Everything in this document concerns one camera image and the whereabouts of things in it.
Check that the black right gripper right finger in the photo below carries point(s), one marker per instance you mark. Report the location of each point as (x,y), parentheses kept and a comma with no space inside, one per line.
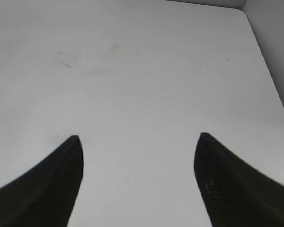
(234,193)

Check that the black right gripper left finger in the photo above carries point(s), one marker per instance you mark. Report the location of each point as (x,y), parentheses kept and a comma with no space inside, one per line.
(45,195)

